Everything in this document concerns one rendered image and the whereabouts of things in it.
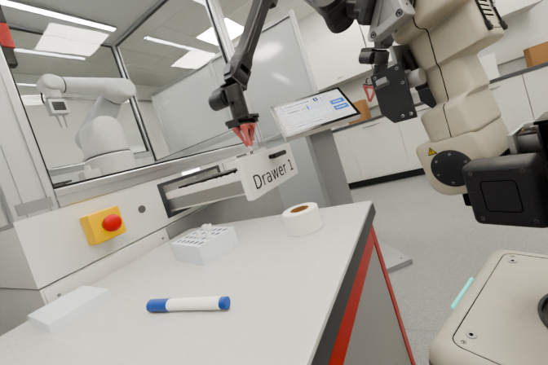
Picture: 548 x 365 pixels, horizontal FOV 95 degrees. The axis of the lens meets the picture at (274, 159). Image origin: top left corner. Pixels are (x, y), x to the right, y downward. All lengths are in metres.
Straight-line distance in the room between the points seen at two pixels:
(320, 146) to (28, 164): 1.43
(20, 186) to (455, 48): 1.04
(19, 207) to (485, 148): 1.06
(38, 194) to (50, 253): 0.13
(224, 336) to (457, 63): 0.78
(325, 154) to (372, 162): 1.99
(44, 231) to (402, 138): 3.46
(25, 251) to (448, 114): 1.01
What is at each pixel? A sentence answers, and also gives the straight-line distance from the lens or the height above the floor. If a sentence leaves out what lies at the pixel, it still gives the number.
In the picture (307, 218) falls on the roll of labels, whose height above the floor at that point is 0.79.
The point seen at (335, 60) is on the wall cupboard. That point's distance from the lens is 4.08.
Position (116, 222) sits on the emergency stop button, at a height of 0.87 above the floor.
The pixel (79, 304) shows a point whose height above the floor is 0.78.
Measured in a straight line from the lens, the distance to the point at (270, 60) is 2.61.
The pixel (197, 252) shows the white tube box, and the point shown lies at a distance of 0.52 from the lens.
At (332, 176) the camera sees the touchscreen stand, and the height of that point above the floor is 0.62.
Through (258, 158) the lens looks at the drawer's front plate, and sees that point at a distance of 0.68.
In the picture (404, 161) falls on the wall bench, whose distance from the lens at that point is 3.66.
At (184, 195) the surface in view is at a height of 0.87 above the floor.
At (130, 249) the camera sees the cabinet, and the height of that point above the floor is 0.78.
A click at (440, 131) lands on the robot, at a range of 0.82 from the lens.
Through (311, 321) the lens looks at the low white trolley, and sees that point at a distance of 0.29.
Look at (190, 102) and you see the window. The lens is 1.09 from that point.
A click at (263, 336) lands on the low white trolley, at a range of 0.29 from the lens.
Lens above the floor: 0.93
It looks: 3 degrees down
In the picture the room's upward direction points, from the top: 18 degrees counter-clockwise
